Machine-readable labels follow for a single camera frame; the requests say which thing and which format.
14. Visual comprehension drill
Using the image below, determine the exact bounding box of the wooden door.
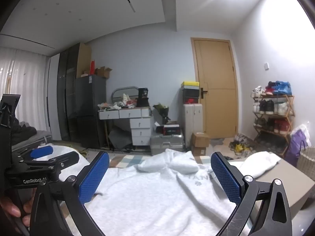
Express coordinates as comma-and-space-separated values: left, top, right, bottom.
191, 37, 239, 139

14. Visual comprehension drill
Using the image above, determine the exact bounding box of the grey floor mat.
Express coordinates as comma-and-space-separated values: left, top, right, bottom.
209, 138, 237, 151

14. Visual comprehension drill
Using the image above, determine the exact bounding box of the black refrigerator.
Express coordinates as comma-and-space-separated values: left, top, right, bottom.
74, 75, 107, 149

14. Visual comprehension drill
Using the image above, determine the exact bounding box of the assorted shoes group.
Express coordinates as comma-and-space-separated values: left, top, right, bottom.
250, 81, 293, 134

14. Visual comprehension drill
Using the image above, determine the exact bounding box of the arched mirror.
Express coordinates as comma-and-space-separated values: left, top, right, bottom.
111, 86, 140, 104

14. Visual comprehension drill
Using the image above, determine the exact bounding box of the white curtain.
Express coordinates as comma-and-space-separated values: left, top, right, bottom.
0, 47, 51, 133

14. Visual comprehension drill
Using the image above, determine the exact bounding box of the silver storage case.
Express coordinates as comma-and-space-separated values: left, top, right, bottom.
150, 131, 185, 156

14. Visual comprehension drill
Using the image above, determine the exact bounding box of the blue plastic bag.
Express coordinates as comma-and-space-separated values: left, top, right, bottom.
274, 81, 292, 96

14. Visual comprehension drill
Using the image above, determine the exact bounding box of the white desk with drawers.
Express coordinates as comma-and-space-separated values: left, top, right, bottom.
98, 106, 154, 150

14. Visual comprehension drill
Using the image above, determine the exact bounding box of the purple bag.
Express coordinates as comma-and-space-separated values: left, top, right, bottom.
285, 124, 312, 168

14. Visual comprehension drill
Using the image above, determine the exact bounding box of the dark clothes pile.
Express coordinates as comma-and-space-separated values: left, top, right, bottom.
11, 121, 38, 144

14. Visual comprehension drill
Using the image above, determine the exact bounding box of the grey bag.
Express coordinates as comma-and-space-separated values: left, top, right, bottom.
108, 126, 134, 151

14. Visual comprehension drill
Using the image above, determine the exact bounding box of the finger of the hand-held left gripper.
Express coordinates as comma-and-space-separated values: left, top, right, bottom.
25, 151, 80, 175
30, 145, 54, 160

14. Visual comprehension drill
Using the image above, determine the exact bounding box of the yellow shoe box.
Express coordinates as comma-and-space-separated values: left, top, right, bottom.
181, 81, 200, 89

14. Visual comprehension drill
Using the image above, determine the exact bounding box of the black and red box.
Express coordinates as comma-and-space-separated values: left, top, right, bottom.
162, 125, 182, 136

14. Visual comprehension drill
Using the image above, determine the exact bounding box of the dark wardrobe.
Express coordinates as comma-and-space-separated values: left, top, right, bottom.
57, 43, 82, 143

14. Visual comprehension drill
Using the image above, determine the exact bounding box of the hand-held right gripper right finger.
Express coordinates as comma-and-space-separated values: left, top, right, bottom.
211, 151, 293, 236

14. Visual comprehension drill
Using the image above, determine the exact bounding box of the white cabinet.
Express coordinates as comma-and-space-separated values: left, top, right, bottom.
183, 103, 204, 151

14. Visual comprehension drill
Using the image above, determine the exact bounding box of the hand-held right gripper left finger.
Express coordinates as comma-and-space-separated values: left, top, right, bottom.
30, 151, 110, 236

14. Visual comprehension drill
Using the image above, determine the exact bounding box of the large flat cardboard sheet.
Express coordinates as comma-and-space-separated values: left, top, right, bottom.
76, 42, 92, 79

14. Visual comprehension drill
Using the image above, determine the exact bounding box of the open cardboard box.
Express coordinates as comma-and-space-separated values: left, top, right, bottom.
95, 66, 113, 79

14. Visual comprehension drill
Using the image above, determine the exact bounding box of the grey bench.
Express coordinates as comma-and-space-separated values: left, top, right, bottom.
11, 130, 53, 151

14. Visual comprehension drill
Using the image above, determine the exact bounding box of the wicker basket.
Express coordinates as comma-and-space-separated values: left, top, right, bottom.
297, 147, 315, 181

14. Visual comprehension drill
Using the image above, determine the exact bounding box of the person's left hand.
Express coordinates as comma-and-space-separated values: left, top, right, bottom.
0, 195, 31, 234

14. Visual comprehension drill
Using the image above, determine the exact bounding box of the pile of desk clutter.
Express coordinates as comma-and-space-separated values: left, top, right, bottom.
98, 93, 139, 110

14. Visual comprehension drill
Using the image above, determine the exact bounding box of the grey bed cover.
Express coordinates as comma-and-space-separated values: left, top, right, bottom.
229, 156, 315, 212

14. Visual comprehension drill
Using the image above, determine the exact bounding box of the white sweatshirt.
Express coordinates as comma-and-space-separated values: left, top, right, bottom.
33, 145, 281, 236

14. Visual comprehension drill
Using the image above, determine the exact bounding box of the wooden shoe rack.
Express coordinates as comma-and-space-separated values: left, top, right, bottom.
252, 94, 295, 156

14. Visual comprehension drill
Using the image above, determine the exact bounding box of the black drawer box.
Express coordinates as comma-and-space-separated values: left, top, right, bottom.
182, 88, 201, 105

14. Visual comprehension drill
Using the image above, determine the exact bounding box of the plaid bed sheet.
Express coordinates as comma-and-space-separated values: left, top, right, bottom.
81, 150, 237, 170

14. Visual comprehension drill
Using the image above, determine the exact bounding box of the flower bouquet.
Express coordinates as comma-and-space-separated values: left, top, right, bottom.
153, 103, 171, 126

